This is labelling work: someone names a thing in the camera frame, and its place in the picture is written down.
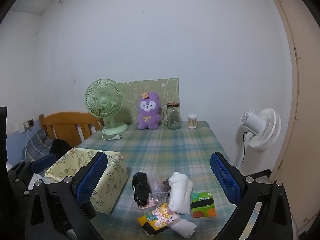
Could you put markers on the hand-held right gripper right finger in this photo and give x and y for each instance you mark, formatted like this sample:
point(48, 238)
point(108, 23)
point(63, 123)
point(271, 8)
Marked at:
point(225, 177)

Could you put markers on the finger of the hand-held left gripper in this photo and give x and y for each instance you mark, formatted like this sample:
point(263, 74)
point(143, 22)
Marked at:
point(43, 162)
point(62, 210)

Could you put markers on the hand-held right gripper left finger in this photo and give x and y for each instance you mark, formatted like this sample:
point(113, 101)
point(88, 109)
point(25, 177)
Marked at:
point(92, 177)

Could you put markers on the yellow patterned fabric storage box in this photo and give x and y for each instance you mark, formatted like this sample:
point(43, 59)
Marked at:
point(115, 177)

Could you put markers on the green tissue packet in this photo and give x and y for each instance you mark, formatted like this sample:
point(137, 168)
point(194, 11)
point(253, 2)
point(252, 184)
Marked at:
point(202, 212)

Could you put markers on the black plastic bag bundle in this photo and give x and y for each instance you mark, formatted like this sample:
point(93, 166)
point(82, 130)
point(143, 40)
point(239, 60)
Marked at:
point(140, 190)

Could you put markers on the cartoon printed tissue packet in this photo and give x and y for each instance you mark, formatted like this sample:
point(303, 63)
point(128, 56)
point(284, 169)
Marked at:
point(160, 215)

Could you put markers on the blue plaid pillow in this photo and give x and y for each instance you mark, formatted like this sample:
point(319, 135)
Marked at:
point(37, 142)

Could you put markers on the black cloth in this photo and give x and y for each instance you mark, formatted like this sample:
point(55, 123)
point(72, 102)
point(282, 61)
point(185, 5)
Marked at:
point(60, 147)

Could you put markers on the black flat panel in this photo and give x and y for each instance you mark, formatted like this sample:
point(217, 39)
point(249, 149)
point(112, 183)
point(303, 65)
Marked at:
point(3, 135)

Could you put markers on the white standing fan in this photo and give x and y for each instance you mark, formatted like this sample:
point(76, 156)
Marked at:
point(255, 125)

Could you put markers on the cotton swab container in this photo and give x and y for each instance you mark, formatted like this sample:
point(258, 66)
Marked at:
point(192, 122)

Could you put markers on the clear zip bag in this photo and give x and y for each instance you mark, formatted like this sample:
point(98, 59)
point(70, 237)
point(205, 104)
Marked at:
point(158, 187)

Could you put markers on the plaid tablecloth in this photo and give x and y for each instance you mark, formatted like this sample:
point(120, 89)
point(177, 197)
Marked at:
point(162, 150)

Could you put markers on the green desk fan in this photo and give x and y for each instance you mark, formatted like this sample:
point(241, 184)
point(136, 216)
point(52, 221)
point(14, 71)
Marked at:
point(103, 101)

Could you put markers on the glass jar mug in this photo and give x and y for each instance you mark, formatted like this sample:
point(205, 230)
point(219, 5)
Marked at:
point(173, 117)

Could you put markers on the purple plush toy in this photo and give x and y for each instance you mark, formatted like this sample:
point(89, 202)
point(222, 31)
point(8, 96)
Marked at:
point(149, 120)

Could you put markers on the beige door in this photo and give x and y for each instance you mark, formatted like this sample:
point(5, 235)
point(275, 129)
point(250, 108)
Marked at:
point(305, 130)

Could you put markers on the green patterned board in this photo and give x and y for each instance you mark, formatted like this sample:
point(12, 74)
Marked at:
point(132, 90)

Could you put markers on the wall socket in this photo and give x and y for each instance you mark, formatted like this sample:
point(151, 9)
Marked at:
point(31, 123)

